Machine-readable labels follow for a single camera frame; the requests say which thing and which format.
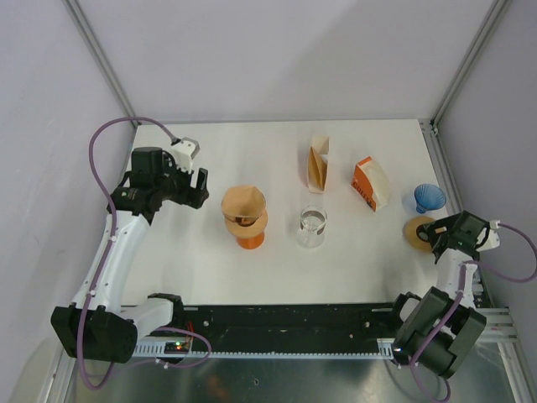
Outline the orange glass beaker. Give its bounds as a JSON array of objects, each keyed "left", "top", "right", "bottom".
[{"left": 236, "top": 232, "right": 265, "bottom": 250}]

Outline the clear glass dripper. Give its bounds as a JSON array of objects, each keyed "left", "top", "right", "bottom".
[{"left": 296, "top": 205, "right": 327, "bottom": 249}]

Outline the frame post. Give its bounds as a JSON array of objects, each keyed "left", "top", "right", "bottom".
[
  {"left": 62, "top": 0, "right": 135, "bottom": 118},
  {"left": 430, "top": 0, "right": 512, "bottom": 128}
]

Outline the blue glass dripper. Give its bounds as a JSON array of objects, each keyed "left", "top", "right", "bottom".
[{"left": 414, "top": 184, "right": 446, "bottom": 214}]

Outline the pink glass dripper cone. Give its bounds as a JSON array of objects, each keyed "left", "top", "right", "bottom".
[{"left": 222, "top": 201, "right": 265, "bottom": 227}]

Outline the white coffee filter pack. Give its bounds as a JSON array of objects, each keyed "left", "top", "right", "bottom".
[{"left": 352, "top": 156, "right": 391, "bottom": 212}]

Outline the wooden dripper ring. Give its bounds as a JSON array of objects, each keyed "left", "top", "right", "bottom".
[
  {"left": 224, "top": 212, "right": 269, "bottom": 240},
  {"left": 403, "top": 216, "right": 437, "bottom": 253}
]

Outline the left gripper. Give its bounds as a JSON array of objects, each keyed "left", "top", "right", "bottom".
[{"left": 154, "top": 154, "right": 208, "bottom": 209}]

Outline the grey cable duct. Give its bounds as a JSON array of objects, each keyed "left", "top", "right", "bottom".
[{"left": 133, "top": 337, "right": 206, "bottom": 359}]

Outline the right frame post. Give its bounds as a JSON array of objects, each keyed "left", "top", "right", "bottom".
[{"left": 430, "top": 0, "right": 512, "bottom": 128}]

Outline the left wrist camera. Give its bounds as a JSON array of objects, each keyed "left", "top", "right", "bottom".
[{"left": 171, "top": 138, "right": 201, "bottom": 174}]

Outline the brown coffee filter pack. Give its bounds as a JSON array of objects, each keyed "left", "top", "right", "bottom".
[{"left": 307, "top": 135, "right": 330, "bottom": 194}]

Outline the left frame post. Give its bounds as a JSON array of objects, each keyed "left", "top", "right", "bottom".
[{"left": 62, "top": 0, "right": 135, "bottom": 118}]

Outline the brown paper coffee filter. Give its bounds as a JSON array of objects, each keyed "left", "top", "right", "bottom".
[{"left": 221, "top": 185, "right": 266, "bottom": 209}]

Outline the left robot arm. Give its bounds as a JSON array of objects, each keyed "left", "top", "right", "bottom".
[{"left": 51, "top": 140, "right": 209, "bottom": 364}]

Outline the aluminium frame rail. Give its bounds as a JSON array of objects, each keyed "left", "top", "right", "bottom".
[{"left": 61, "top": 305, "right": 516, "bottom": 343}]

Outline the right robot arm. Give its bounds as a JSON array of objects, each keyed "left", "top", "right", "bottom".
[{"left": 387, "top": 212, "right": 493, "bottom": 379}]

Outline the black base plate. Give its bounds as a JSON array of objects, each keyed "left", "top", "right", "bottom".
[{"left": 169, "top": 302, "right": 403, "bottom": 356}]

